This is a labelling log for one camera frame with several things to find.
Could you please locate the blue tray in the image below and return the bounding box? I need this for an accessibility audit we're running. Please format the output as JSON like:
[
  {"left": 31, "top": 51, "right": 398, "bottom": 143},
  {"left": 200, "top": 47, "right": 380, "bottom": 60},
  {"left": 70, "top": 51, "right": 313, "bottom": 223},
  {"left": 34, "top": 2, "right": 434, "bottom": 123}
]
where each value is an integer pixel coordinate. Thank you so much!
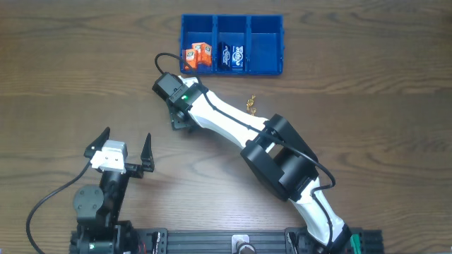
[{"left": 179, "top": 13, "right": 285, "bottom": 76}]

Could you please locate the blue candy pack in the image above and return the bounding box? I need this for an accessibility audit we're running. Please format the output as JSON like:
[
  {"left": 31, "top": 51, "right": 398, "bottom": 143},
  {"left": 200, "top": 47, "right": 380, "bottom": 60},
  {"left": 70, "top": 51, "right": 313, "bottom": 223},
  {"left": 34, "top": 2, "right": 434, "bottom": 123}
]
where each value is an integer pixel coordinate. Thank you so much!
[
  {"left": 219, "top": 42, "right": 232, "bottom": 69},
  {"left": 231, "top": 44, "right": 245, "bottom": 69}
]

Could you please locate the mounting rail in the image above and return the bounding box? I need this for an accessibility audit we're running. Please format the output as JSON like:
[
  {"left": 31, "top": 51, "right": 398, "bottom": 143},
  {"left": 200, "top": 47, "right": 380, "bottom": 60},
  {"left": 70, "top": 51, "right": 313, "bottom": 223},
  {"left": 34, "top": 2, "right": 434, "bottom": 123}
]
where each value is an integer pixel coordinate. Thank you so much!
[{"left": 69, "top": 227, "right": 384, "bottom": 254}]

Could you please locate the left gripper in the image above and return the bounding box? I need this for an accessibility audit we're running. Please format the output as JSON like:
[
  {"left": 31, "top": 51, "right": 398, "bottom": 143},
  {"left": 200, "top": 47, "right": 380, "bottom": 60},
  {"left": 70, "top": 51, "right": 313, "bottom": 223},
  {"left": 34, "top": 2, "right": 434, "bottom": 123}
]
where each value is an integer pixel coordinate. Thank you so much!
[{"left": 83, "top": 126, "right": 155, "bottom": 179}]

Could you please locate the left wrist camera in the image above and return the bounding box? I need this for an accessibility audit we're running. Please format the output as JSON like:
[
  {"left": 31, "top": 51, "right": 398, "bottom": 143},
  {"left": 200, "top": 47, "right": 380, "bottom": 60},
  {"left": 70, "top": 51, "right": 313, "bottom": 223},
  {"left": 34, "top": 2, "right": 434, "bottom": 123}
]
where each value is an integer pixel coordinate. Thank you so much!
[{"left": 90, "top": 140, "right": 129, "bottom": 174}]

